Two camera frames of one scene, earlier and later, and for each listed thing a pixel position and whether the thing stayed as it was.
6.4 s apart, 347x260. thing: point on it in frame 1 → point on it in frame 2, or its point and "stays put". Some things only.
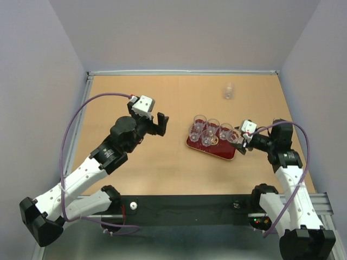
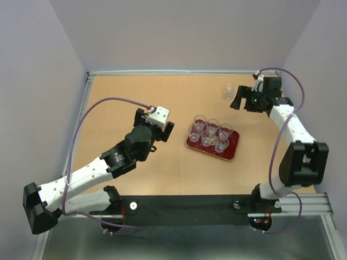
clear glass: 235,136 → 221,144
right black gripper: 241,147 → 242,92
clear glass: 225,130 stays put
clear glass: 229,90 stays put
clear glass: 199,121 stays put
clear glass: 207,135 stays put
